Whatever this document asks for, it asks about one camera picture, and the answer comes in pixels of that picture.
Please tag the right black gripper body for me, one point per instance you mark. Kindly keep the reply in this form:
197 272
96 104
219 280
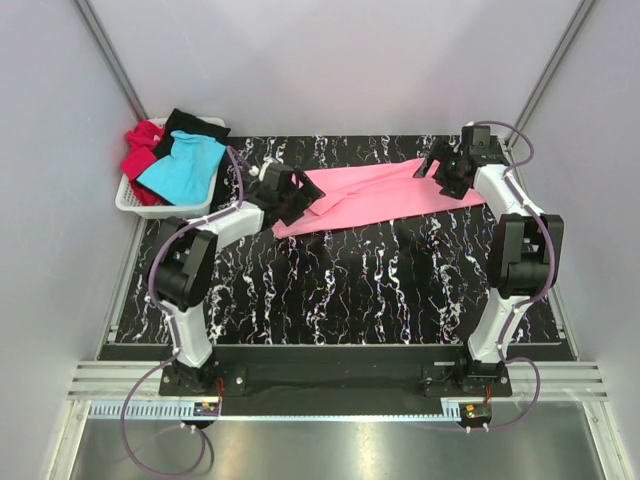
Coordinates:
450 157

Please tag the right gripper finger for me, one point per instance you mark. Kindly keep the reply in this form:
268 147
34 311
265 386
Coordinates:
454 190
437 152

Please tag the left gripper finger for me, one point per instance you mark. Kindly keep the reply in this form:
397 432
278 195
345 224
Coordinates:
307 187
289 213

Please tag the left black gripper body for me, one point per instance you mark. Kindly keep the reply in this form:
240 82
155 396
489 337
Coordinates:
279 201

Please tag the pink t shirt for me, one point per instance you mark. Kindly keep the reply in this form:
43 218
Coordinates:
365 195

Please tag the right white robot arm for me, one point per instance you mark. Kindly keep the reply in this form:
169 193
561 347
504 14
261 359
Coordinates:
523 257

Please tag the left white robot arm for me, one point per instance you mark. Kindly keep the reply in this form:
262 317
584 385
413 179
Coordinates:
180 274

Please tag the cyan t shirt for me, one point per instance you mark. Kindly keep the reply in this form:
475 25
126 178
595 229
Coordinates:
183 177

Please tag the black t shirt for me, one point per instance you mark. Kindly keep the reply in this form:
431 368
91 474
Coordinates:
190 124

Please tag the red t shirt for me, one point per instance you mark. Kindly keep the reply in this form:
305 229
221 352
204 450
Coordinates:
142 140

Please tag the white plastic basket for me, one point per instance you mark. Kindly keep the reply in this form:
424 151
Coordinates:
135 198

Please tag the left control board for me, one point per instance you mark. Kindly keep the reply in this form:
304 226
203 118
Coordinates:
207 409

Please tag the control board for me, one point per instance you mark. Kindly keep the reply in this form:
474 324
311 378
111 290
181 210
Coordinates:
207 409
477 410

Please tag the right control board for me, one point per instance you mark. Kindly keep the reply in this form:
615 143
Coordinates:
477 410

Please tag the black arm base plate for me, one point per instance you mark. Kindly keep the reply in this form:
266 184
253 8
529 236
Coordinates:
289 402

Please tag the aluminium frame rail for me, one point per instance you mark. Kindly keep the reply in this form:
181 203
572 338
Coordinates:
574 381

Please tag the white slotted cable duct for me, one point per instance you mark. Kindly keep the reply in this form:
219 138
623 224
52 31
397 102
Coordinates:
145 410

